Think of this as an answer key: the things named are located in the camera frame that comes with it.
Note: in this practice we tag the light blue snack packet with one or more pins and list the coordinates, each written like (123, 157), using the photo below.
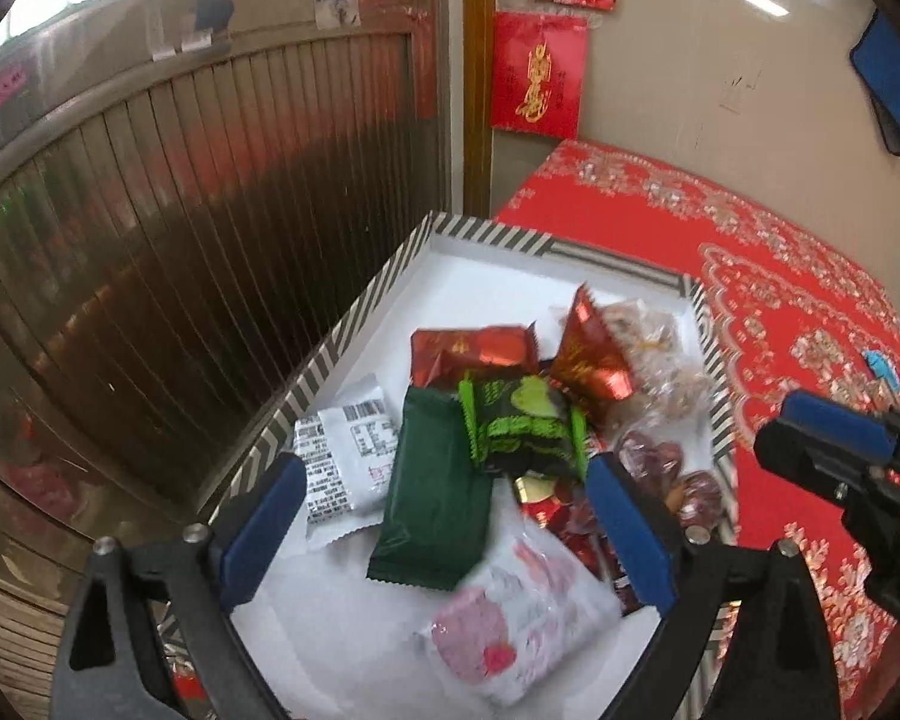
(881, 369)

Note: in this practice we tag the wooden door frame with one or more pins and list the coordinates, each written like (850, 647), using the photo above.
(478, 90)

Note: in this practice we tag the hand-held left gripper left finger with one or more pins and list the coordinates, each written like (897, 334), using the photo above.
(262, 529)

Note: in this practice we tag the dark green snack packet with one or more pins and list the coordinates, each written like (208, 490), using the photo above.
(431, 495)

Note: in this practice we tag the dark door sticker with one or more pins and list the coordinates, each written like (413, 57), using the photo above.
(216, 6)

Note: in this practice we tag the black white striped box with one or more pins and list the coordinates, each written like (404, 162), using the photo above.
(450, 292)

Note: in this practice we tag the red floral tablecloth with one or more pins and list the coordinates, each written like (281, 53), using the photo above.
(795, 300)

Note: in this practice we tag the black green snack packet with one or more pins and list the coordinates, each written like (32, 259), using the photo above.
(525, 427)

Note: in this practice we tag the hanging blue black pad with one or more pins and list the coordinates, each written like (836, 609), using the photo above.
(889, 67)

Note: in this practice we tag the clear nut candy packet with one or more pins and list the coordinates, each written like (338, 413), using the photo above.
(645, 330)

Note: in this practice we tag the clear brown cookie packet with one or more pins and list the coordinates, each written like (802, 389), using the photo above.
(679, 390)

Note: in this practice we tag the white barcode snack packet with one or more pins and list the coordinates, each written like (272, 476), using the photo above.
(337, 457)

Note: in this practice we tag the brown ribbed metal door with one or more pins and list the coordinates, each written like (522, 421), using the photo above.
(195, 240)

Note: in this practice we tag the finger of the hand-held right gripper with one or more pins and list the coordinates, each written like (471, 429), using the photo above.
(810, 465)
(832, 420)

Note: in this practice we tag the red gold snack packet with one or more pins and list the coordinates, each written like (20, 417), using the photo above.
(472, 352)
(589, 360)

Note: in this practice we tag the white pink snack packet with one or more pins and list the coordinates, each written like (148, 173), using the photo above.
(517, 615)

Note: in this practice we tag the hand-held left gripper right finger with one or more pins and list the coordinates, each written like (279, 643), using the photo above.
(634, 536)

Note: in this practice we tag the clear red date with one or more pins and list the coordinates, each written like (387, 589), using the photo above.
(701, 499)
(649, 457)

